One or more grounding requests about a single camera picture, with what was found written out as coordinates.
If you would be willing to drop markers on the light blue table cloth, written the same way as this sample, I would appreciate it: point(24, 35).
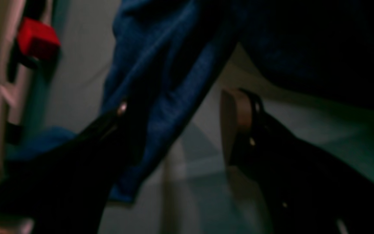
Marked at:
point(190, 192)

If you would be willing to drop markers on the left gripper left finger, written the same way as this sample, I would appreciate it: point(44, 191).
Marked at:
point(65, 190)

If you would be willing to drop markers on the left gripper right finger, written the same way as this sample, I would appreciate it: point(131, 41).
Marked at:
point(306, 190)

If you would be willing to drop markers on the red cube block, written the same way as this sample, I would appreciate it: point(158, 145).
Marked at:
point(36, 39)

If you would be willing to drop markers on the dark blue t-shirt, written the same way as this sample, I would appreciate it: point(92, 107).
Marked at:
point(168, 54)

